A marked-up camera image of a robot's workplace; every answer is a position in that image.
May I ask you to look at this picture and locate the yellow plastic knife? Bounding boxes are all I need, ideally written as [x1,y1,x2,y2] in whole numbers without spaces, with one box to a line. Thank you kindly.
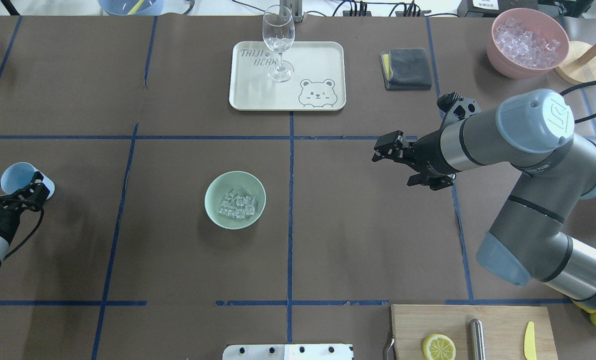
[523,321,537,360]

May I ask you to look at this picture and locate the grey and yellow cloth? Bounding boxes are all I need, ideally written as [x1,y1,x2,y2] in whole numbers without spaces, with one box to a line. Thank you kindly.
[379,48,432,91]

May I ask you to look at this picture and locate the aluminium frame post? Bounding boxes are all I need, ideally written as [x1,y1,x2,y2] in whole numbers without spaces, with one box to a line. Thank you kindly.
[279,0,305,23]

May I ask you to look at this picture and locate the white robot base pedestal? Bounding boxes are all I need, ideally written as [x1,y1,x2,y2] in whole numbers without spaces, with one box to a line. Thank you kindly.
[222,342,355,360]

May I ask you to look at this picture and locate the wooden cutting board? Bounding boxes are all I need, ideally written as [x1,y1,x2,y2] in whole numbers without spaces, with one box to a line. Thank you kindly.
[385,304,560,360]

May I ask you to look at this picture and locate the wooden stand with base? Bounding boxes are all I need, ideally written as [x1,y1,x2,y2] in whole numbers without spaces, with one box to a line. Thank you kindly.
[555,18,596,85]

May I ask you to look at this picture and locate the blue bowl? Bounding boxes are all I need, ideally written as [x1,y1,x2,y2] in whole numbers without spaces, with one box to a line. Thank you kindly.
[97,0,164,16]

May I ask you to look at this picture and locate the clear wine glass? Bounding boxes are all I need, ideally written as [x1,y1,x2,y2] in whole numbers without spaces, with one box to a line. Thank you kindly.
[262,4,296,83]

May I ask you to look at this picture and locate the yellow plastic fork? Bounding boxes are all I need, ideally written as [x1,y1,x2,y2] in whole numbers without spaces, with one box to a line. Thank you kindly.
[127,0,145,15]

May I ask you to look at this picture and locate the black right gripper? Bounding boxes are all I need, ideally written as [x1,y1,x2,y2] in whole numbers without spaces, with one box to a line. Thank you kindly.
[371,92,481,191]

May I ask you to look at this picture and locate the half lemon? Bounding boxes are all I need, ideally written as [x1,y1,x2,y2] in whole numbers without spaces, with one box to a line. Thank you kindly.
[421,333,457,360]

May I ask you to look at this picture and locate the ice cubes in green bowl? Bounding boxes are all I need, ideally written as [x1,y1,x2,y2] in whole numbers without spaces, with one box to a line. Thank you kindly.
[218,189,258,220]

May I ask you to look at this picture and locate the pink bowl of ice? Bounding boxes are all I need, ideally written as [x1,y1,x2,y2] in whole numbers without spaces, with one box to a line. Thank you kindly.
[487,7,570,79]

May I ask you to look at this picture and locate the steel muddler with black cap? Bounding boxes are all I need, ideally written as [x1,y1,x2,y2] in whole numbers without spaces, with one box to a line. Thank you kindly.
[469,318,486,360]

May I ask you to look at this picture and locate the light blue plastic cup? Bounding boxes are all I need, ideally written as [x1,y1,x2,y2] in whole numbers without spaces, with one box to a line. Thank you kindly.
[0,162,56,199]

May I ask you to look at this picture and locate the cream bear tray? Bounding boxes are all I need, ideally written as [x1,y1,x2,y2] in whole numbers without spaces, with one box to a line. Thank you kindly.
[228,41,347,112]

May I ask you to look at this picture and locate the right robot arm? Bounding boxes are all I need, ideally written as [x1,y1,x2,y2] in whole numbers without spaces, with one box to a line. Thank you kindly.
[372,88,596,312]

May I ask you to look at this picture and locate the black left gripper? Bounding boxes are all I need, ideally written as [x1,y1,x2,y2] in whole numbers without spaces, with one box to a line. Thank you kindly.
[0,171,51,243]

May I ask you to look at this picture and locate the light green bowl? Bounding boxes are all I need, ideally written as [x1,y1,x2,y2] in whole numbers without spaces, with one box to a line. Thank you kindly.
[204,170,267,230]

